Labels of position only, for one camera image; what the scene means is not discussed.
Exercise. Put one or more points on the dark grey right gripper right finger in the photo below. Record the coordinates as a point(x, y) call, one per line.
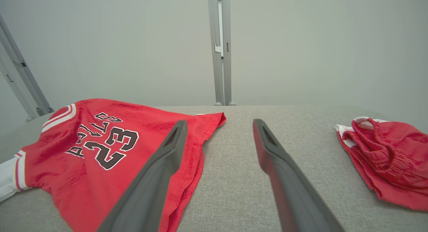
point(294, 198)

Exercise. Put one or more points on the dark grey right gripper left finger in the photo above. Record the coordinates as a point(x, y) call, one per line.
point(150, 192)

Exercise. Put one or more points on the red and white basketball jersey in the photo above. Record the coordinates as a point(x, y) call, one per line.
point(67, 178)

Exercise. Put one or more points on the red shorts with white trim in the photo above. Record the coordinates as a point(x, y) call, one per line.
point(391, 165)

